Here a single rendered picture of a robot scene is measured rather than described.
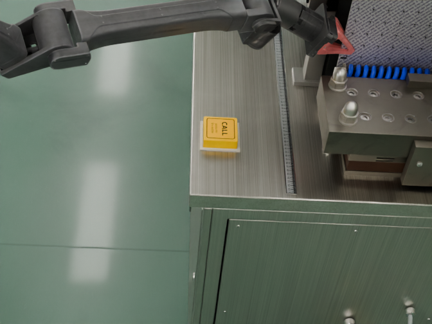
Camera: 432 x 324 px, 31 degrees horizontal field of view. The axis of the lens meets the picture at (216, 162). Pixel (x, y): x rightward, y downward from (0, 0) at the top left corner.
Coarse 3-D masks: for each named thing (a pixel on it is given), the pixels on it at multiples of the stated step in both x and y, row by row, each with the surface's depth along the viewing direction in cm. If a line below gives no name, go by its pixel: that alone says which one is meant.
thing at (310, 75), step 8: (312, 0) 159; (320, 0) 159; (328, 0) 159; (336, 0) 159; (312, 8) 161; (328, 8) 161; (336, 8) 161; (328, 16) 163; (320, 56) 171; (304, 64) 176; (312, 64) 173; (320, 64) 173; (296, 72) 177; (304, 72) 176; (312, 72) 174; (320, 72) 174; (296, 80) 176; (304, 80) 176; (312, 80) 176
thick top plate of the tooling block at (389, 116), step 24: (336, 96) 155; (360, 96) 156; (384, 96) 156; (408, 96) 157; (336, 120) 151; (360, 120) 151; (384, 120) 152; (408, 120) 153; (336, 144) 151; (360, 144) 151; (384, 144) 151; (408, 144) 151
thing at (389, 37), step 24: (360, 0) 150; (384, 0) 150; (408, 0) 150; (360, 24) 155; (384, 24) 155; (408, 24) 155; (360, 48) 159; (384, 48) 159; (408, 48) 159; (408, 72) 164
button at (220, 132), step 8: (208, 120) 163; (216, 120) 163; (224, 120) 164; (232, 120) 164; (208, 128) 162; (216, 128) 162; (224, 128) 162; (232, 128) 162; (208, 136) 160; (216, 136) 160; (224, 136) 160; (232, 136) 161; (208, 144) 160; (216, 144) 160; (224, 144) 160; (232, 144) 160
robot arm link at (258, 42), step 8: (272, 0) 149; (272, 8) 148; (256, 24) 145; (264, 24) 145; (272, 24) 146; (248, 32) 154; (256, 32) 147; (264, 32) 148; (272, 32) 154; (248, 40) 156; (256, 40) 156; (264, 40) 156; (256, 48) 158
